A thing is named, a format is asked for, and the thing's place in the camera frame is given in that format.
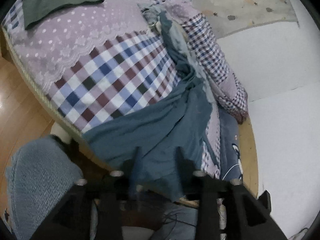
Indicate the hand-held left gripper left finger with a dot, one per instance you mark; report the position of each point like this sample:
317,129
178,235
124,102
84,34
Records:
112,187

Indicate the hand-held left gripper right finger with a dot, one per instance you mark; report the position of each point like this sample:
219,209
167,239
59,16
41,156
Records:
191,170

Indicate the teal garment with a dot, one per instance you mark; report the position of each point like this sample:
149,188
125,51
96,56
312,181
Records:
155,130

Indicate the blue cartoon blanket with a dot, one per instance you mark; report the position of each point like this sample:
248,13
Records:
230,140

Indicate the checkered bed sheet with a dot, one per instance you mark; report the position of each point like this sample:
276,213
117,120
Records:
112,67

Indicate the checkered quilt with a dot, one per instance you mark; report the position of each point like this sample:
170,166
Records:
207,50

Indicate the light grey sweatshirt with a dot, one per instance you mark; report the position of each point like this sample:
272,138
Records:
182,42

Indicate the pineapple print wall cloth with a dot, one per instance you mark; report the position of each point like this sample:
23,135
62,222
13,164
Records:
237,5

